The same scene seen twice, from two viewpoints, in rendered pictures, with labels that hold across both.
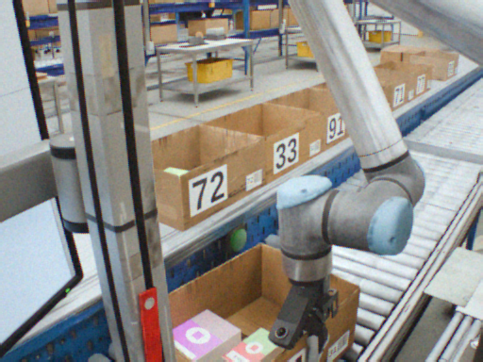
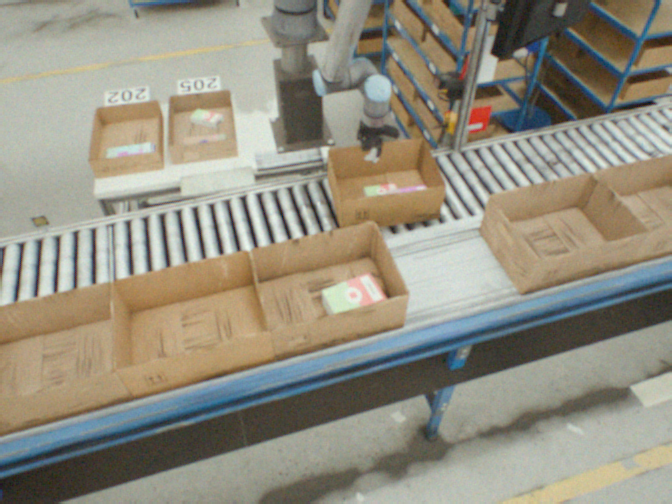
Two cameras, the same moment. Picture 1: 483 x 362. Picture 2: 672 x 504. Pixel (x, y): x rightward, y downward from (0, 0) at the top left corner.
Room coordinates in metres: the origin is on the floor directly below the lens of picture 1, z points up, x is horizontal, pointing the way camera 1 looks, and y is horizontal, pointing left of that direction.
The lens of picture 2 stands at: (2.11, 0.68, 2.21)
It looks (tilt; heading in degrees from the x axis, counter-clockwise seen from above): 50 degrees down; 214
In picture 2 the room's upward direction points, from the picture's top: straight up
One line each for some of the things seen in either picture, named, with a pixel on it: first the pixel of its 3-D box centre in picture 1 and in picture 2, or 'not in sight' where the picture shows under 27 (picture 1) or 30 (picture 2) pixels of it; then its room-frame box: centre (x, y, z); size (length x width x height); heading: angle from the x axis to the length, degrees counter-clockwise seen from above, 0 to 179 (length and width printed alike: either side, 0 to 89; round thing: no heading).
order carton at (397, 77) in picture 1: (380, 89); not in sight; (2.59, -0.84, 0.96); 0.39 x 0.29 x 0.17; 141
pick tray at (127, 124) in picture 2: not in sight; (128, 137); (1.09, -1.11, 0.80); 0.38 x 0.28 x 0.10; 47
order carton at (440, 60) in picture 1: (434, 65); not in sight; (3.50, -1.58, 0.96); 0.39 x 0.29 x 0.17; 141
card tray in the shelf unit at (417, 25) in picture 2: not in sight; (431, 14); (-0.70, -0.56, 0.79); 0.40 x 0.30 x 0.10; 52
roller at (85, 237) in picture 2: (406, 191); (85, 281); (1.69, -0.70, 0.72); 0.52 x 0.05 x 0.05; 51
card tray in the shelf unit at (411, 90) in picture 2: not in sight; (422, 74); (-0.71, -0.57, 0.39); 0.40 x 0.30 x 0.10; 52
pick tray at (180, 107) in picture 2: not in sight; (202, 125); (0.85, -0.91, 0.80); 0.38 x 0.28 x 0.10; 45
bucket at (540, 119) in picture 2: not in sight; (520, 136); (-0.78, 0.13, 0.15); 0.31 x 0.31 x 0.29
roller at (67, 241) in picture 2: (410, 186); (66, 285); (1.74, -0.74, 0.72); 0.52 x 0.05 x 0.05; 51
